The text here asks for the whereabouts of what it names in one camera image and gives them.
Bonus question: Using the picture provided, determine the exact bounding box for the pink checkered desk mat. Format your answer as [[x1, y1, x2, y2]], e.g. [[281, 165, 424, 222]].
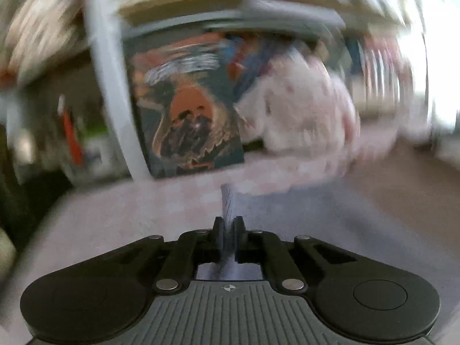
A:
[[0, 150, 360, 345]]

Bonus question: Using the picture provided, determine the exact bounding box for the pink bunny plush toy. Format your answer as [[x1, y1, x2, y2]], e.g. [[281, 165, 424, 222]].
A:
[[235, 51, 360, 157]]

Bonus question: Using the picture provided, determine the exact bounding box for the red tassel charm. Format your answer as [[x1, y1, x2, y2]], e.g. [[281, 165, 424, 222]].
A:
[[57, 94, 84, 167]]

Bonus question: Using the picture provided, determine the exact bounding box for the Harry Potter book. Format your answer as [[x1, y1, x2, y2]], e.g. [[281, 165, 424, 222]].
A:
[[123, 32, 246, 180]]

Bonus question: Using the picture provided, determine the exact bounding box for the white tablet on shelf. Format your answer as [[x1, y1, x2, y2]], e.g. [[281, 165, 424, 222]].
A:
[[122, 0, 346, 39]]

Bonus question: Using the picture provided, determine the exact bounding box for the white wooden bookshelf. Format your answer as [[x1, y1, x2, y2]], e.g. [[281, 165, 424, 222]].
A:
[[0, 0, 432, 182]]

